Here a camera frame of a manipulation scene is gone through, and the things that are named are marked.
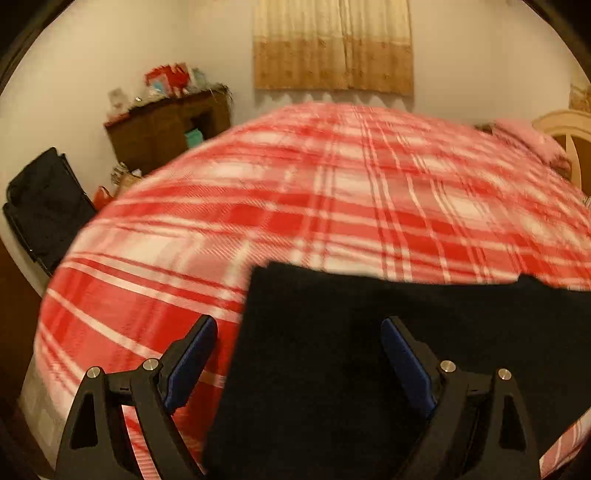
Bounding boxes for black pants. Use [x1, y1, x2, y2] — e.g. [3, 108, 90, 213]
[202, 263, 590, 479]

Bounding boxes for black folding chair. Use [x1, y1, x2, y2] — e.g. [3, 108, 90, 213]
[3, 147, 97, 276]

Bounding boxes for red plastic bag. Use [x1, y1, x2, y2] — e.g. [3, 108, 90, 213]
[92, 186, 114, 212]

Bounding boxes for floral patterned bag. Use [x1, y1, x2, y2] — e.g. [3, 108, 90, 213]
[111, 162, 142, 198]

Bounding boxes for red white plaid bedspread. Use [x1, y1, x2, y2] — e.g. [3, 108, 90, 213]
[35, 103, 590, 479]

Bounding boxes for pink folded blanket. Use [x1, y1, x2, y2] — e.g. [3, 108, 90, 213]
[491, 119, 572, 177]

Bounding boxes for dark wooden desk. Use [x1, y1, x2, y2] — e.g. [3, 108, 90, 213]
[104, 85, 230, 175]

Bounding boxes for cream wooden headboard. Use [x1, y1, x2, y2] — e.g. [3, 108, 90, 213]
[533, 109, 591, 196]

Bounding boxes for teal box under desk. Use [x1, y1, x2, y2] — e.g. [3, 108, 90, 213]
[184, 129, 204, 149]

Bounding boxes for white card on desk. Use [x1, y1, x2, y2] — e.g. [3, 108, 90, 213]
[108, 88, 129, 116]

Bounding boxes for gold padded cushion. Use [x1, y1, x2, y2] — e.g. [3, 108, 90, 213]
[569, 84, 591, 113]

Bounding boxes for red gift bag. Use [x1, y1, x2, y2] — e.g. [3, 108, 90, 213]
[144, 62, 191, 98]

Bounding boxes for beige patterned curtain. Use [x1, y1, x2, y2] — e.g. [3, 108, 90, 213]
[252, 0, 414, 97]

